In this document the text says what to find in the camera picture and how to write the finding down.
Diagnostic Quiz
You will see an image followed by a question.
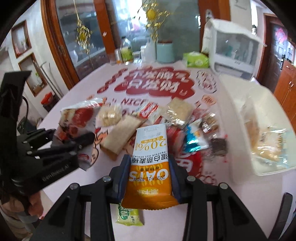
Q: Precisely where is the red white candy packet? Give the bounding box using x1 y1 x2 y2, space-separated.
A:
135 101 163 124

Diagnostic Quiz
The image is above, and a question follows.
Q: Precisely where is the wooden wall cabinet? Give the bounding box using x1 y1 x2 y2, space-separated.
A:
274 60 296 131

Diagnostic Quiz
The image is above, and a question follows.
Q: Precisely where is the printed pink tablecloth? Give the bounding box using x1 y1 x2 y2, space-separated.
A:
41 62 295 240

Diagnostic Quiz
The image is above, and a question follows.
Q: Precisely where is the dark brownie packet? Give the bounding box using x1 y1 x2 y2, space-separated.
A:
210 138 228 156

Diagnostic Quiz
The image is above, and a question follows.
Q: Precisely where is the glass sliding door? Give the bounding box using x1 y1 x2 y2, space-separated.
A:
41 1 115 89

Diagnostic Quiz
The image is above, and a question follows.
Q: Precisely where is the white bottle sterilizer cabinet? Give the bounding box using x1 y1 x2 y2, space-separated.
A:
201 18 266 81

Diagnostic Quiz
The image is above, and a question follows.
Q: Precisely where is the white squeeze bottle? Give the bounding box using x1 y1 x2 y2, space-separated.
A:
140 38 156 63

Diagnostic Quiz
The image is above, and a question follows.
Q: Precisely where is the mint green canister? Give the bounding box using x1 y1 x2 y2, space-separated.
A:
156 41 175 63

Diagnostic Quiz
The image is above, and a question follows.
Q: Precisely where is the yellow puff snack packet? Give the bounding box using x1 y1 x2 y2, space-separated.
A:
95 104 122 128

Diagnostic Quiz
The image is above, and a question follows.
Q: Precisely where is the green tissue pack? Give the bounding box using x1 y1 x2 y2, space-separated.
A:
183 51 209 68

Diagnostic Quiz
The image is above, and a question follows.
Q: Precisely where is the clear beige cracker packet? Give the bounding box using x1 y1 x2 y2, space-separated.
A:
162 97 194 129

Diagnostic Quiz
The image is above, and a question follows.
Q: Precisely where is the green snack packet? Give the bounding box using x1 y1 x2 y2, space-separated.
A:
116 204 143 226

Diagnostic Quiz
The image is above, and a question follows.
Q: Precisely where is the orange oats bar packet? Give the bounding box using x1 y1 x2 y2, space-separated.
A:
121 124 179 210

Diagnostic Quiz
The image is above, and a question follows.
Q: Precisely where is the blue foil snack packet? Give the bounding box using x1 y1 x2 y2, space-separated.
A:
184 118 209 153

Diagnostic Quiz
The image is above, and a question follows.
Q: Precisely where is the white plastic storage bin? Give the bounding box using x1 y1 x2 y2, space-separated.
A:
219 74 295 184

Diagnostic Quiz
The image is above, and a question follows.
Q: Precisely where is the clear nut snack packet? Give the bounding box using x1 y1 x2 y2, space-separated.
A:
201 113 219 135

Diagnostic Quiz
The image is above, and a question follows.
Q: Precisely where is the red strawberry snack bag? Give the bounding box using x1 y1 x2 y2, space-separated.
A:
51 97 104 171

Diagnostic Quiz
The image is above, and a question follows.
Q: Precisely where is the green label bottle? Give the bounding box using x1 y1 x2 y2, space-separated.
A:
120 36 133 62

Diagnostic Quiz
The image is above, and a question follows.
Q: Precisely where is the person's left hand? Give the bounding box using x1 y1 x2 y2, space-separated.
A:
0 191 44 219

